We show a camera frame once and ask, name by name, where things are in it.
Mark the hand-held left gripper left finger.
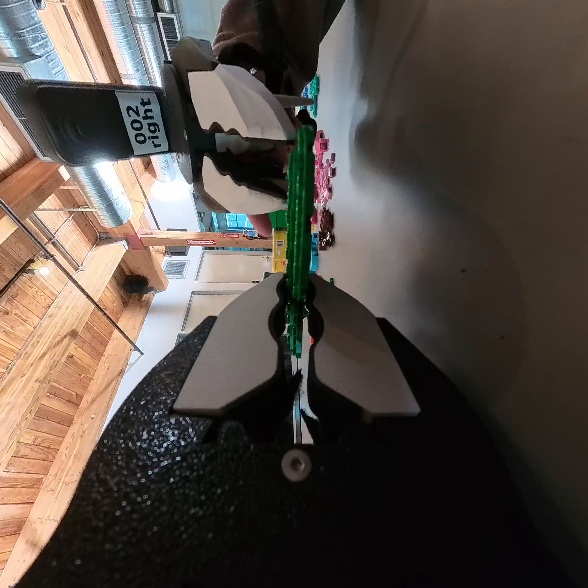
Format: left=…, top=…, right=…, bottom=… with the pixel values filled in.
left=172, top=272, right=289, bottom=416

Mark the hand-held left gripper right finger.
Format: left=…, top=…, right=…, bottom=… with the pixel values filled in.
left=307, top=273, right=422, bottom=421

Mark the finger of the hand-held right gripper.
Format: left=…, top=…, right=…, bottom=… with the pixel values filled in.
left=187, top=63, right=317, bottom=141
left=201, top=156, right=288, bottom=214

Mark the dark green lego plate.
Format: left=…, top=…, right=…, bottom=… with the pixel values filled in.
left=284, top=125, right=319, bottom=358

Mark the pile of teal lego pieces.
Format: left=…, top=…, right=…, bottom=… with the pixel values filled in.
left=304, top=75, right=321, bottom=116

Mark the pile of pink lego pieces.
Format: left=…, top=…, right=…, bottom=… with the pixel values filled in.
left=314, top=130, right=337, bottom=208

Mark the pile of brown lego pieces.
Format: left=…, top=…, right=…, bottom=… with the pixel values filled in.
left=318, top=208, right=337, bottom=252

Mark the person's right hand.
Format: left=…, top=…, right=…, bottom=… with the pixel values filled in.
left=248, top=209, right=276, bottom=239

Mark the large ceiling vent grille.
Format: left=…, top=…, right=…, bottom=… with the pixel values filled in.
left=0, top=63, right=61, bottom=162

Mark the yellow box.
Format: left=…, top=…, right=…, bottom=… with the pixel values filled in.
left=272, top=229, right=288, bottom=275

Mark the wooden ceiling beam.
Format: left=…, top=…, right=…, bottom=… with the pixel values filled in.
left=124, top=226, right=276, bottom=251

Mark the small ceiling vent grille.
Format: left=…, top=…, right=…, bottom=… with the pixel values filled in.
left=155, top=11, right=183, bottom=45

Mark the black dome fixture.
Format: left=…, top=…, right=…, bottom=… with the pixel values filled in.
left=122, top=274, right=157, bottom=296

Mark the black ceiling pipe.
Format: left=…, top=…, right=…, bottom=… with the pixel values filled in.
left=0, top=197, right=145, bottom=357

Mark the silver ventilation duct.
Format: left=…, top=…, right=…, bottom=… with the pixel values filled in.
left=68, top=0, right=160, bottom=229
left=0, top=0, right=70, bottom=82
left=125, top=0, right=185, bottom=183

